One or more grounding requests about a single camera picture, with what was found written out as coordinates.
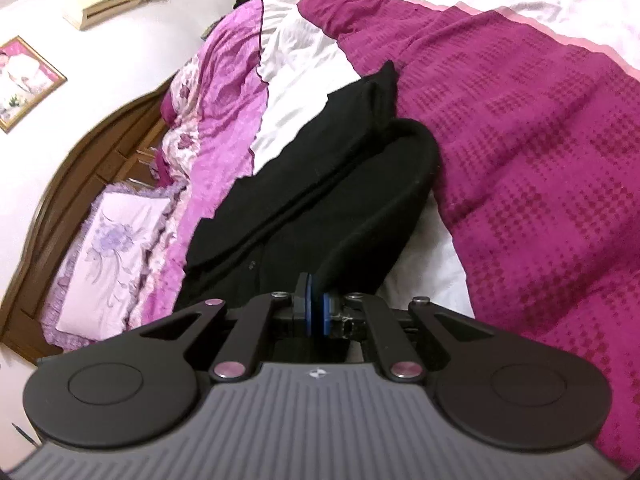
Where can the pink floral quilt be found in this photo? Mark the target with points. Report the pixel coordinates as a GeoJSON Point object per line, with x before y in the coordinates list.
{"type": "Point", "coordinates": [220, 110]}

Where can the cream wall air conditioner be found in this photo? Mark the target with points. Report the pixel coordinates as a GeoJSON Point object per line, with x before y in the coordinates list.
{"type": "Point", "coordinates": [102, 5]}

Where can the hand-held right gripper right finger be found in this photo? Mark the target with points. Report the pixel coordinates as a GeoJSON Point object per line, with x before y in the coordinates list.
{"type": "Point", "coordinates": [328, 312]}

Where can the black garment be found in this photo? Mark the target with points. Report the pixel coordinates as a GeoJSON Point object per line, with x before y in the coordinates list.
{"type": "Point", "coordinates": [320, 180]}

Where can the brown wooden headboard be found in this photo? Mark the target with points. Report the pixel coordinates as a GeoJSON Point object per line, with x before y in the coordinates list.
{"type": "Point", "coordinates": [90, 160]}

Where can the framed wall photo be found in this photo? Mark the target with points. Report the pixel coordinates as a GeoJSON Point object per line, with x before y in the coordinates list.
{"type": "Point", "coordinates": [22, 80]}

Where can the lilac floral pillow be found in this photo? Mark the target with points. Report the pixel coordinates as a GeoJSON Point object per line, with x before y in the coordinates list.
{"type": "Point", "coordinates": [115, 255]}

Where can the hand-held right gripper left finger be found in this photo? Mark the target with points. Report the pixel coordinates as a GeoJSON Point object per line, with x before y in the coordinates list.
{"type": "Point", "coordinates": [313, 310]}

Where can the magenta and white quilt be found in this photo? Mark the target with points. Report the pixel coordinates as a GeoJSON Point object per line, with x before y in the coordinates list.
{"type": "Point", "coordinates": [525, 135]}

